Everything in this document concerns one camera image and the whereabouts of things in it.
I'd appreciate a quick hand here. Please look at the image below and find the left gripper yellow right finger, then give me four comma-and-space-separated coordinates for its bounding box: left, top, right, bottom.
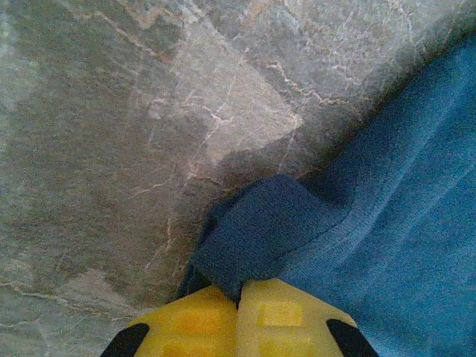
237, 278, 381, 357

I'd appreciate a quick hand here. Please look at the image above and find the navy blue t-shirt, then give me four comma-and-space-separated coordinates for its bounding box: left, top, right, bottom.
176, 40, 476, 357

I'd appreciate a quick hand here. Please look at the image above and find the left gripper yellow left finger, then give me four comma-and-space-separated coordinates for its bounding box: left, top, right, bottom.
99, 285, 239, 357

